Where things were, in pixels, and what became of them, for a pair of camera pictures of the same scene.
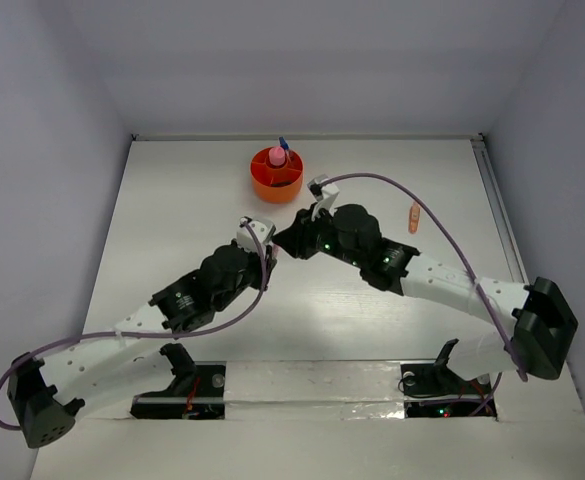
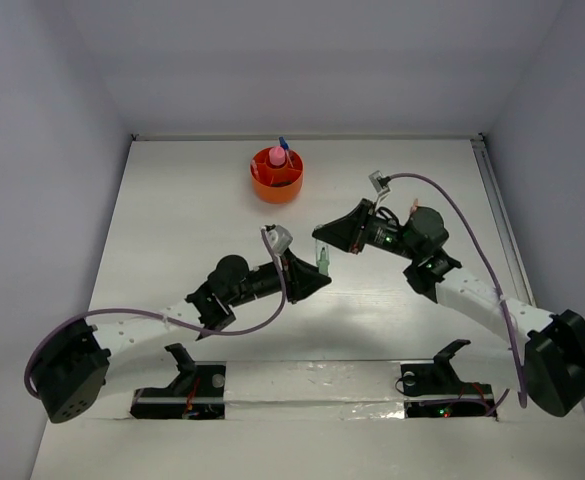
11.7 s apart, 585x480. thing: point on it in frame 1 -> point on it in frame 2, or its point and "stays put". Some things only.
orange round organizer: (272, 183) stays put
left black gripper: (257, 280) -> (299, 278)
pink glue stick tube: (276, 155) stays put
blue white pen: (285, 146) stays put
